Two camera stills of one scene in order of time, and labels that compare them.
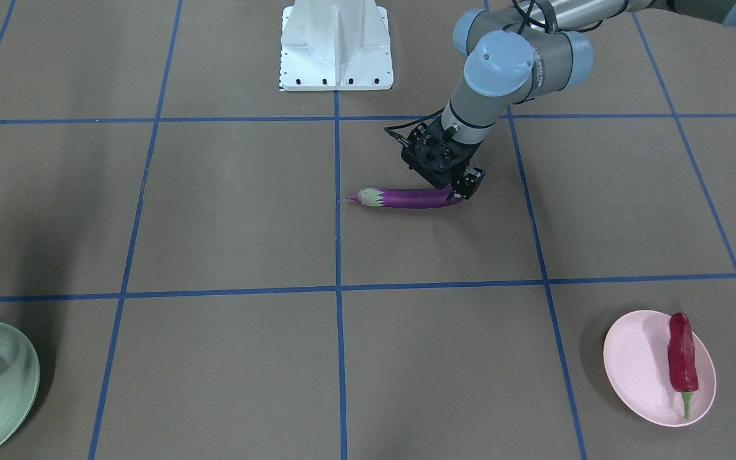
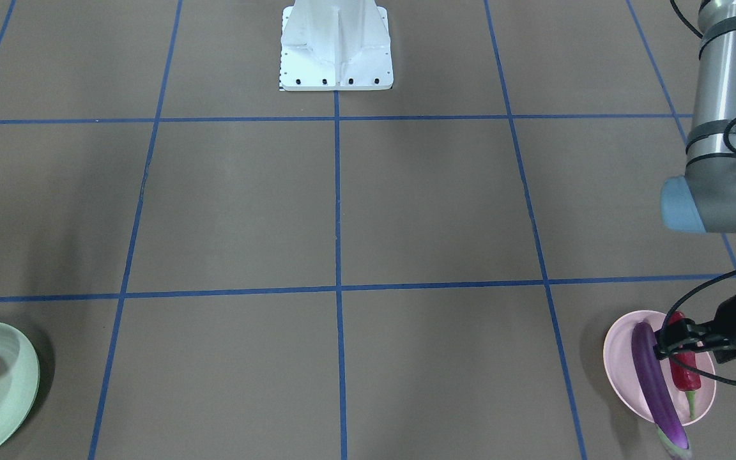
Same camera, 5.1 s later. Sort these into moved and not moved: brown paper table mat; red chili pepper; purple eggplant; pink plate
Moved: purple eggplant
Not moved: brown paper table mat; pink plate; red chili pepper
